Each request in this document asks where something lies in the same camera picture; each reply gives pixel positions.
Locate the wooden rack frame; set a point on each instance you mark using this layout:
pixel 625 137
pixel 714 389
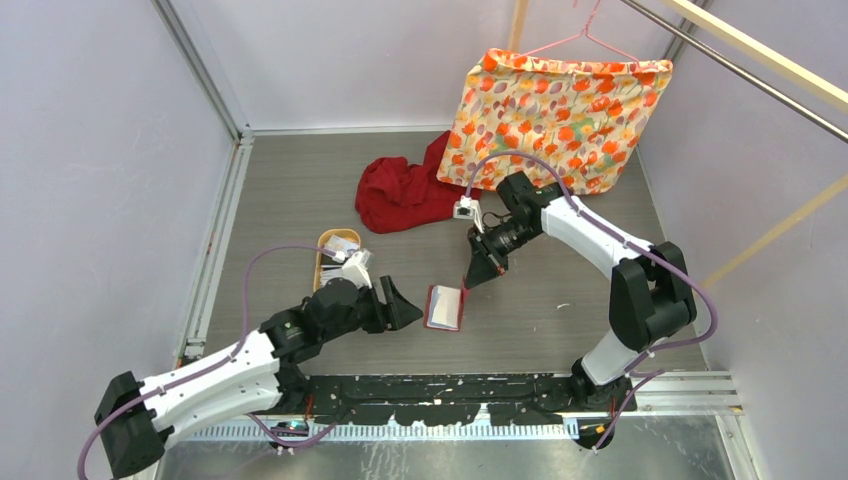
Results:
pixel 751 189

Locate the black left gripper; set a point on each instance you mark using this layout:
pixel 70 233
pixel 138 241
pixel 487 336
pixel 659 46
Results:
pixel 400 312

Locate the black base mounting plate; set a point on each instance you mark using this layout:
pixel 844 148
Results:
pixel 443 400

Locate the white card in tray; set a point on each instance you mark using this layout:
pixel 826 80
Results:
pixel 338 243

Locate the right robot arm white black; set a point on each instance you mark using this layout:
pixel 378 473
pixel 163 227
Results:
pixel 648 302

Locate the pink wire hanger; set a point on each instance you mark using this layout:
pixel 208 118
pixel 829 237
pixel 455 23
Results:
pixel 583 33

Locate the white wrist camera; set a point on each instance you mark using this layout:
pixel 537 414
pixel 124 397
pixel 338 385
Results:
pixel 356 269
pixel 467 208

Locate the metal rail rod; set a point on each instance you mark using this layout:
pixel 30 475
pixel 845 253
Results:
pixel 757 51

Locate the red leather card holder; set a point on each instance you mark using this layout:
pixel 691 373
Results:
pixel 445 307

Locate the yellow oval tray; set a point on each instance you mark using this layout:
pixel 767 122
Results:
pixel 327 260

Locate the red crumpled cloth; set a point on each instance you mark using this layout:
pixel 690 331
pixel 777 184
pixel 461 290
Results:
pixel 394 195

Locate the floral orange pillowcase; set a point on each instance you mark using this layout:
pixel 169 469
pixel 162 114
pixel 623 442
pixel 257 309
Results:
pixel 584 119

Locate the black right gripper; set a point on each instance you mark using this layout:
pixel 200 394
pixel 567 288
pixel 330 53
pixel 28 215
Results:
pixel 487 261

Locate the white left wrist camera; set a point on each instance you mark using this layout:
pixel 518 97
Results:
pixel 356 269

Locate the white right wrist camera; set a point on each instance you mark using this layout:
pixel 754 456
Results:
pixel 467 208

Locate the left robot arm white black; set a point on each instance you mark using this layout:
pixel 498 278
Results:
pixel 140 419

